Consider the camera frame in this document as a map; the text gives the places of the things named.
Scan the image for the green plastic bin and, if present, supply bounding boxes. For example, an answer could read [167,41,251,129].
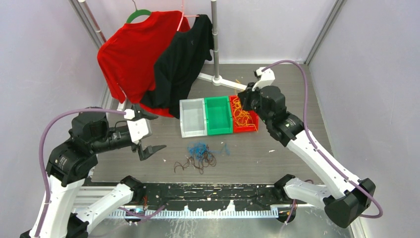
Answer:
[205,96,233,136]

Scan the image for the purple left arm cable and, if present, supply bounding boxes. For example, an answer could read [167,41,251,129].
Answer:
[33,108,134,238]

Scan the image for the white clothes rack stand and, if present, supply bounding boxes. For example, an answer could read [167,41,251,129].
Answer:
[117,0,246,111]

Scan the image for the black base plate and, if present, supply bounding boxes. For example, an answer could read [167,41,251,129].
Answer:
[127,183,292,212]

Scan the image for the white plastic bin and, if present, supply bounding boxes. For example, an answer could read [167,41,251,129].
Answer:
[179,98,208,138]

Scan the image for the black shirt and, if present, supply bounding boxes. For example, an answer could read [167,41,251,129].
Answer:
[141,14,214,119]

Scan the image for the blue cable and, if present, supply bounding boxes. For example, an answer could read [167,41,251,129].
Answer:
[187,141,230,160]

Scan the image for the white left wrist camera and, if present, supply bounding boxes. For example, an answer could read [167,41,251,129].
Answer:
[124,109,152,144]

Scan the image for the yellow cables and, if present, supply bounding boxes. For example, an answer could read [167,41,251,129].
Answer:
[231,78,258,131]

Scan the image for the pink clothes hanger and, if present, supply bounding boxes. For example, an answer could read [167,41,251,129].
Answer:
[177,0,199,31]

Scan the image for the red plastic bin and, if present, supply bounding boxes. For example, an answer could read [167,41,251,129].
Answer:
[228,95,259,133]

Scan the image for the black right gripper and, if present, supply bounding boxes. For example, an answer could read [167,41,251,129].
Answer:
[238,82,271,125]

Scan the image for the green clothes hanger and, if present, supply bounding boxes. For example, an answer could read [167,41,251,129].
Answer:
[126,0,152,24]

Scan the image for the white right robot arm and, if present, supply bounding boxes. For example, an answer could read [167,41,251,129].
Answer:
[238,83,376,228]

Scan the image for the brown cable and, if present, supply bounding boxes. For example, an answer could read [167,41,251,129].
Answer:
[173,149,218,175]

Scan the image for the red shirt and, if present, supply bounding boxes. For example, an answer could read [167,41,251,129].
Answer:
[97,10,190,103]

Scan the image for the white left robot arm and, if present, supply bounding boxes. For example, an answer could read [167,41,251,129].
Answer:
[21,104,162,238]

